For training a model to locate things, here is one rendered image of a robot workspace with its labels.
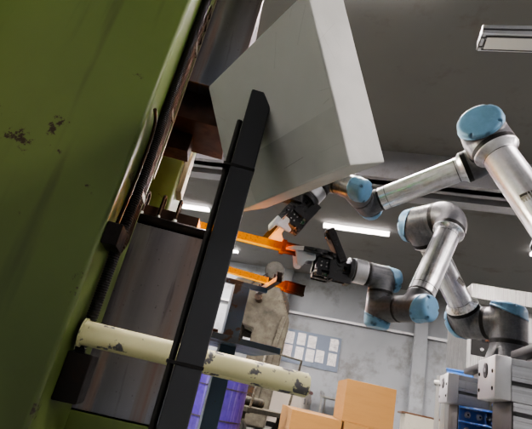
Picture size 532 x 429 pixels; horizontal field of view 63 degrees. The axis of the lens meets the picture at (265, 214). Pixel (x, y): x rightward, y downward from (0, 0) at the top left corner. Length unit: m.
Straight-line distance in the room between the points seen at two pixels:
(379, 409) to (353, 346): 7.50
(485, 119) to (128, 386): 1.09
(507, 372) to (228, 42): 1.14
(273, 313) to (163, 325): 7.09
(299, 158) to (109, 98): 0.44
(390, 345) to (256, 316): 4.55
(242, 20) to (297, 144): 0.83
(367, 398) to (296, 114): 3.61
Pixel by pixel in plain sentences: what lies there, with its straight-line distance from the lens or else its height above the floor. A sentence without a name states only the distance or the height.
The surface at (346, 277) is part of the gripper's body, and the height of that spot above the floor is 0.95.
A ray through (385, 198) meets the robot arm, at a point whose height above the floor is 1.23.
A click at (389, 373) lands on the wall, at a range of 11.62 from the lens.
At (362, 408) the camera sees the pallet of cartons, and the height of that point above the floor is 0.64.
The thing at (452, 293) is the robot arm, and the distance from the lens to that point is 1.69.
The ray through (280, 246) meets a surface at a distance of 1.31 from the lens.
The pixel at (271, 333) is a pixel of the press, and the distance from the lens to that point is 8.10.
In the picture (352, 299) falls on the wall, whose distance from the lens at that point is 11.85.
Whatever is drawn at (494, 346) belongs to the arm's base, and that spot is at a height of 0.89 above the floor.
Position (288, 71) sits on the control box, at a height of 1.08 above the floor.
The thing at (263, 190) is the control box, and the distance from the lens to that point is 0.82.
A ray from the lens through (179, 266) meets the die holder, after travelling 1.12.
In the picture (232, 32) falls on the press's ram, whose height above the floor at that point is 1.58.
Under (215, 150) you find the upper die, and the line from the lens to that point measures 1.44.
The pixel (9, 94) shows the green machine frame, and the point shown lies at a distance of 1.04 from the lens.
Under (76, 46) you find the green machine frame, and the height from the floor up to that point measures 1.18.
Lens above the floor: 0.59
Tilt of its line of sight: 22 degrees up
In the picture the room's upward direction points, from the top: 13 degrees clockwise
